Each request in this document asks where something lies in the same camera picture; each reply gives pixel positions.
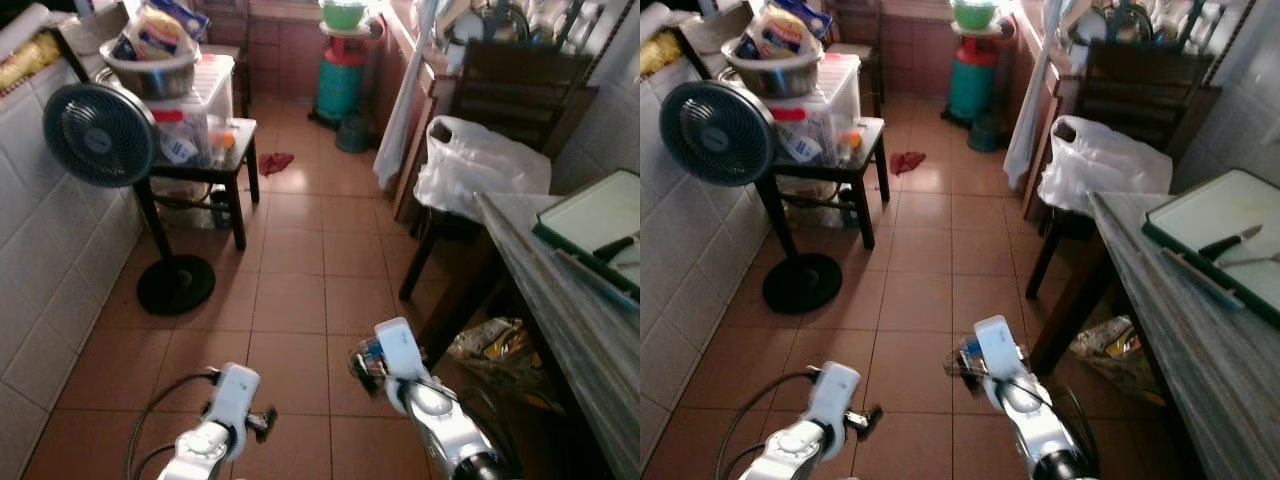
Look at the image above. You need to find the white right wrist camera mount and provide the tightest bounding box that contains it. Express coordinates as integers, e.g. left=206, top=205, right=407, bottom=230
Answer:
left=374, top=317, right=428, bottom=387
left=974, top=314, right=1028, bottom=387

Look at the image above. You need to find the green plastic bowl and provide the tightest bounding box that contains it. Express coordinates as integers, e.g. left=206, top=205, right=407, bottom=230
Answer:
left=949, top=0, right=1000, bottom=32
left=319, top=0, right=370, bottom=32

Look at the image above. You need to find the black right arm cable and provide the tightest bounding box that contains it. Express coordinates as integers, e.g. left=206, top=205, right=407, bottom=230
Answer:
left=1018, top=376, right=1103, bottom=473
left=418, top=378, right=523, bottom=473

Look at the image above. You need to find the green gas cylinder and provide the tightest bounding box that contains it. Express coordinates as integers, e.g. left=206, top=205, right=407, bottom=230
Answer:
left=314, top=34, right=367, bottom=128
left=944, top=34, right=997, bottom=128

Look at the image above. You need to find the black standing fan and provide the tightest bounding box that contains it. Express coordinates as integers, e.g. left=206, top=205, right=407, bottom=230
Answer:
left=41, top=79, right=217, bottom=317
left=657, top=79, right=844, bottom=317

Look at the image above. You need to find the black-handled kitchen knife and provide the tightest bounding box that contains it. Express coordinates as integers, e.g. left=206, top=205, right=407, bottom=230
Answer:
left=1197, top=224, right=1264, bottom=264
left=591, top=234, right=641, bottom=264

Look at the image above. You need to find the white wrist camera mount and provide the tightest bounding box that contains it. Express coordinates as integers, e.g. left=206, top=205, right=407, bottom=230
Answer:
left=974, top=314, right=1028, bottom=387
left=204, top=362, right=262, bottom=442
left=807, top=361, right=862, bottom=437
left=374, top=317, right=428, bottom=387

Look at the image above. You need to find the clear plastic storage container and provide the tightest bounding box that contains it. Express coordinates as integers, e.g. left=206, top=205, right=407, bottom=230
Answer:
left=148, top=54, right=237, bottom=168
left=768, top=51, right=864, bottom=168

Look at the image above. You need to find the white green-edged cutting board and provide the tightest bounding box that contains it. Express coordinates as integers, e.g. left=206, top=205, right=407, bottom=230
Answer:
left=531, top=169, right=641, bottom=302
left=1141, top=167, right=1280, bottom=330

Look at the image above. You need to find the small dark wooden table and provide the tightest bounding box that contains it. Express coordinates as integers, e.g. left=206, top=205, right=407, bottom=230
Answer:
left=128, top=117, right=262, bottom=252
left=758, top=117, right=892, bottom=252

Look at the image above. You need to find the grey wooden table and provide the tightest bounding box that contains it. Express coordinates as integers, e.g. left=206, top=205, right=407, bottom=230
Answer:
left=420, top=189, right=641, bottom=480
left=1030, top=189, right=1280, bottom=480

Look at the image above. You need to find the colourful snack bag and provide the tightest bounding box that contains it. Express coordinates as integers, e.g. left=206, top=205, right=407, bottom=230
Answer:
left=734, top=0, right=832, bottom=60
left=109, top=0, right=212, bottom=62

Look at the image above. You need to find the large metal basin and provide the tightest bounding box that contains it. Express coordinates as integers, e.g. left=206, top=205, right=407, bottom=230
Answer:
left=97, top=39, right=202, bottom=102
left=719, top=37, right=827, bottom=100

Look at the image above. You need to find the grey metal rod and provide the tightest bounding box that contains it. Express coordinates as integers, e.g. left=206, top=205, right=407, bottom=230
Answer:
left=1159, top=247, right=1247, bottom=310
left=554, top=247, right=641, bottom=312

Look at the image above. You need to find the white curtain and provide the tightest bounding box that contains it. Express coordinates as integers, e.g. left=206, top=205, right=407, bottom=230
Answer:
left=1002, top=0, right=1067, bottom=192
left=374, top=0, right=442, bottom=192

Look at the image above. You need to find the white plastic bag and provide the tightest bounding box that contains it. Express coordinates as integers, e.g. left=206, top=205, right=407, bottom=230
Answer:
left=1037, top=114, right=1174, bottom=215
left=414, top=114, right=552, bottom=224

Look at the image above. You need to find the patterned yellow plastic bag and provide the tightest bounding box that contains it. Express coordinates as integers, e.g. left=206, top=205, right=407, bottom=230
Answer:
left=446, top=317, right=547, bottom=403
left=1067, top=314, right=1167, bottom=407

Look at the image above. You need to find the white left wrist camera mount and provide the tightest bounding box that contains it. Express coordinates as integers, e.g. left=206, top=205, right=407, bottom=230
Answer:
left=807, top=361, right=862, bottom=437
left=204, top=362, right=262, bottom=442

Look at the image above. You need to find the dark wooden chair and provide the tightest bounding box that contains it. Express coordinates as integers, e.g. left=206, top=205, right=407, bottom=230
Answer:
left=399, top=39, right=602, bottom=303
left=1024, top=39, right=1224, bottom=303

